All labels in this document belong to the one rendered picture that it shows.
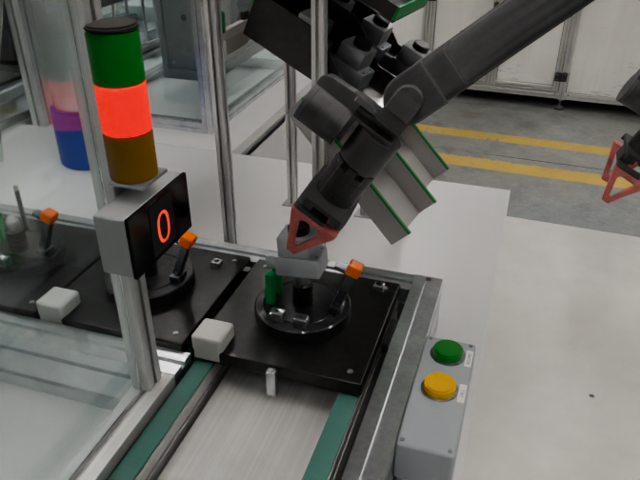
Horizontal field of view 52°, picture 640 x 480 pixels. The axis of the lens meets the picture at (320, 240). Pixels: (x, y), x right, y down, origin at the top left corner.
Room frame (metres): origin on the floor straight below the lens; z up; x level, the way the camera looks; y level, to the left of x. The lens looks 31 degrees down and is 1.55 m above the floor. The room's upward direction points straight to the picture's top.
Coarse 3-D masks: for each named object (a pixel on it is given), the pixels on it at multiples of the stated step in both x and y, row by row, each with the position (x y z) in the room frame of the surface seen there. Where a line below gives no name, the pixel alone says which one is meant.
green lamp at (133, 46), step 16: (128, 32) 0.62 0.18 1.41; (96, 48) 0.61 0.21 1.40; (112, 48) 0.61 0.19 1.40; (128, 48) 0.61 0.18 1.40; (96, 64) 0.61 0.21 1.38; (112, 64) 0.61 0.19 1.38; (128, 64) 0.61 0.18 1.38; (96, 80) 0.61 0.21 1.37; (112, 80) 0.61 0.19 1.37; (128, 80) 0.61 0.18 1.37; (144, 80) 0.63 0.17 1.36
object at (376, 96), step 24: (264, 0) 1.05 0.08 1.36; (288, 0) 1.15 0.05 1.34; (264, 24) 1.05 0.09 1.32; (288, 24) 1.03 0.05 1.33; (336, 24) 1.13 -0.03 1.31; (360, 24) 1.11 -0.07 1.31; (288, 48) 1.03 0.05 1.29; (336, 48) 1.13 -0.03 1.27; (336, 72) 0.99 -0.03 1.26; (384, 72) 1.09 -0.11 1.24
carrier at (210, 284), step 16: (176, 256) 0.90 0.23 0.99; (192, 256) 0.93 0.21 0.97; (208, 256) 0.93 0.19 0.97; (224, 256) 0.93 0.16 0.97; (240, 256) 0.93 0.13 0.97; (160, 272) 0.85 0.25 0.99; (192, 272) 0.85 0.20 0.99; (208, 272) 0.88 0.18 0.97; (224, 272) 0.88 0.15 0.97; (240, 272) 0.89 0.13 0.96; (160, 288) 0.81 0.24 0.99; (176, 288) 0.81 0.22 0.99; (192, 288) 0.84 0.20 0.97; (208, 288) 0.84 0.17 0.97; (224, 288) 0.84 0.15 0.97; (160, 304) 0.79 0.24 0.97; (176, 304) 0.80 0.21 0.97; (192, 304) 0.80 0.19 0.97; (208, 304) 0.80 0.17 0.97; (160, 320) 0.76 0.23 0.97; (176, 320) 0.76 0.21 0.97; (192, 320) 0.76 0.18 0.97; (160, 336) 0.72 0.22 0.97; (176, 336) 0.72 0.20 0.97
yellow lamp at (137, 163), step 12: (108, 144) 0.61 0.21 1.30; (120, 144) 0.61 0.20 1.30; (132, 144) 0.61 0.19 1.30; (144, 144) 0.62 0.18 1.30; (108, 156) 0.62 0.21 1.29; (120, 156) 0.61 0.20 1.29; (132, 156) 0.61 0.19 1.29; (144, 156) 0.61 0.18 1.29; (120, 168) 0.61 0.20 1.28; (132, 168) 0.61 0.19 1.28; (144, 168) 0.61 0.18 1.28; (156, 168) 0.63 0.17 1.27; (120, 180) 0.61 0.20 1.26; (132, 180) 0.61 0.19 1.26; (144, 180) 0.61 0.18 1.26
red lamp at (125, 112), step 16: (96, 96) 0.62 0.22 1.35; (112, 96) 0.61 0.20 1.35; (128, 96) 0.61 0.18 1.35; (144, 96) 0.62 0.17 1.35; (112, 112) 0.61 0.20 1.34; (128, 112) 0.61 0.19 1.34; (144, 112) 0.62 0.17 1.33; (112, 128) 0.61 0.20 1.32; (128, 128) 0.61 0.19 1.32; (144, 128) 0.62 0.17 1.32
